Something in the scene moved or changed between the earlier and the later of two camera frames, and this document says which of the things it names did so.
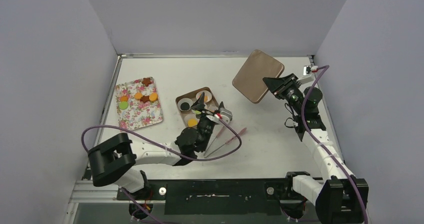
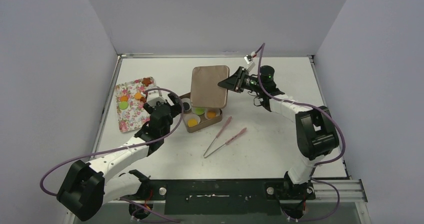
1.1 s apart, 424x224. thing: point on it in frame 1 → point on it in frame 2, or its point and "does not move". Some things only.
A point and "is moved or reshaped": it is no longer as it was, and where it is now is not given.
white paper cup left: x=184 y=100 does not move
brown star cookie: x=146 y=81 does not move
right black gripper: x=282 y=88 → x=239 y=81
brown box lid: x=249 y=80 is moved or reshaped
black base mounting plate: x=213 y=197 does not move
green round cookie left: x=123 y=105 does not move
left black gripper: x=200 y=105 → x=176 y=109
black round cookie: x=185 y=106 does not move
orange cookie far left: x=124 y=98 does not move
